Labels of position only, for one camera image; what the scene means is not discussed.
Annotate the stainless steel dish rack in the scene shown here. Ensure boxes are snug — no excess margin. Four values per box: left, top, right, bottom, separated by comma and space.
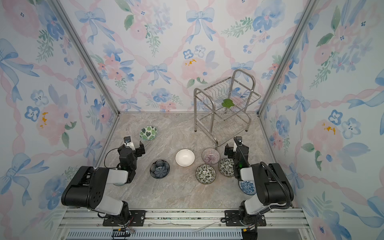
194, 70, 261, 148

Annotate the white bowl orange outside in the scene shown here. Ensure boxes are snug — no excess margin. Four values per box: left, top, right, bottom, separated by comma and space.
175, 149, 195, 167

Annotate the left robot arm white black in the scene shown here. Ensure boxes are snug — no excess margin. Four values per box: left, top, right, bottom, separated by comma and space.
61, 137, 146, 227

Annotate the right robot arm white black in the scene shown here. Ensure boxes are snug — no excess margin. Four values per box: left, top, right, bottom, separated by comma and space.
225, 143, 294, 226

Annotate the green leaf-shaped dish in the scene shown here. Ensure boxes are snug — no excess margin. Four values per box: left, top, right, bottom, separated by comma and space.
222, 99, 235, 109

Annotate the black white floral bowl right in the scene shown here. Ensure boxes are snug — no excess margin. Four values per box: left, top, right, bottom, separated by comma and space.
218, 158, 234, 178

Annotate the black white floral bowl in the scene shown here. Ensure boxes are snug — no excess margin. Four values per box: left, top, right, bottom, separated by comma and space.
195, 164, 217, 185
218, 158, 234, 178

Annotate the green leaf pattern bowl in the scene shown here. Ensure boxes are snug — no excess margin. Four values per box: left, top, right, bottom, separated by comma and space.
140, 126, 158, 141

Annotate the dark blue flower bowl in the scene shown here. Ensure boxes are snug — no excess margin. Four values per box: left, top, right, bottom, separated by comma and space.
150, 160, 170, 179

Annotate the black white floral bowl front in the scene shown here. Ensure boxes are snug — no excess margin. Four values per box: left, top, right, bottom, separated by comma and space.
195, 164, 217, 185

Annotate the blue white patterned plate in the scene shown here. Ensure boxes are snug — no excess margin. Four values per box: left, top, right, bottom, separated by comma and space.
238, 181, 256, 196

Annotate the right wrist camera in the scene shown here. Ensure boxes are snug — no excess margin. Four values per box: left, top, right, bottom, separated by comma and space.
234, 136, 243, 148

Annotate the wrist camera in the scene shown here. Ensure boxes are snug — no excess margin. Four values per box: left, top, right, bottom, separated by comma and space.
234, 136, 243, 148
124, 136, 135, 149

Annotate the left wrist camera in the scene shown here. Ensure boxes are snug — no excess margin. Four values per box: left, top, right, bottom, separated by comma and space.
124, 136, 135, 149

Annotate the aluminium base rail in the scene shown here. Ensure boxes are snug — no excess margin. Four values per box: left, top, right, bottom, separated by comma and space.
53, 209, 315, 240

